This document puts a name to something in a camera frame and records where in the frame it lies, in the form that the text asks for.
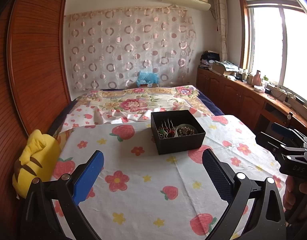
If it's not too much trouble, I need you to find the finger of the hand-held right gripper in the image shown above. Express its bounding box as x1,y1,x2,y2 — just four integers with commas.
271,122,305,144
255,131,307,159

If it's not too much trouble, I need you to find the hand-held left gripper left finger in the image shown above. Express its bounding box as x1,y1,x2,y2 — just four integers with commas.
20,150,104,240

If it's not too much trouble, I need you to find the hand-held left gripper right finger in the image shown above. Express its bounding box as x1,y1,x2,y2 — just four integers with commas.
202,148,286,240

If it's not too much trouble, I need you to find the black jewelry box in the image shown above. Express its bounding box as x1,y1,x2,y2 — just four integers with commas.
151,109,206,155

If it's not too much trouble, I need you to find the pearl necklace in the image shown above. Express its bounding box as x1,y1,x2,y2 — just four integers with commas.
178,126,197,136

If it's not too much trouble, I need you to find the green jade bangle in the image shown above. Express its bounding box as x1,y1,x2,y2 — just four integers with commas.
175,124,199,138

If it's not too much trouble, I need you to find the person's right hand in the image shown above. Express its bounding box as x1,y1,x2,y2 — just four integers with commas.
283,175,307,210

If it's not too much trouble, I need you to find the white power strip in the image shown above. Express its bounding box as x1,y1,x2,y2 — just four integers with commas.
266,84,306,106

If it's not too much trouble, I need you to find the strawberry flower print bed sheet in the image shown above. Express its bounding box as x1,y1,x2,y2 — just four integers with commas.
51,105,289,240

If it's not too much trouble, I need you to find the pink bottle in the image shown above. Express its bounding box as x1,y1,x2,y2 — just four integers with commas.
252,70,262,87

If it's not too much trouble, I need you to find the yellow plush toy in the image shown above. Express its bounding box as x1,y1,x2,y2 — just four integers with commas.
12,129,61,198

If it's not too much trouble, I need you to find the wooden window cabinet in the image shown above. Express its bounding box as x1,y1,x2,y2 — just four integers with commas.
196,66,307,143

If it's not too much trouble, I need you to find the row of small bottles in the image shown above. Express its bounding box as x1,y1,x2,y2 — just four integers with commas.
240,69,252,83

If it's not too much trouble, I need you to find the dark blue bed sheet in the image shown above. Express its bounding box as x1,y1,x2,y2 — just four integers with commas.
197,90,224,117

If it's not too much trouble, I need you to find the floral rose blanket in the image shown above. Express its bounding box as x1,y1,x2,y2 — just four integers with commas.
74,85,214,120

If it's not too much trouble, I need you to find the window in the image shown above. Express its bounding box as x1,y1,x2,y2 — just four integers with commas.
240,0,307,110

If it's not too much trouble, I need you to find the pile of dark clothes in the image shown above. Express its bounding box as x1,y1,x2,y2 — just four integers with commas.
200,51,220,68

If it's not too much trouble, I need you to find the blue plastic bag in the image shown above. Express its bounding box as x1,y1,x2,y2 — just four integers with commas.
136,70,159,85

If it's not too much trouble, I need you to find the patterned window curtain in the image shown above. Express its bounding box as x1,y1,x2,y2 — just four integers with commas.
213,0,229,61

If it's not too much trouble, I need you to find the circle pattern sheer curtain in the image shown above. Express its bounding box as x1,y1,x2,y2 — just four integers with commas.
64,6,196,92

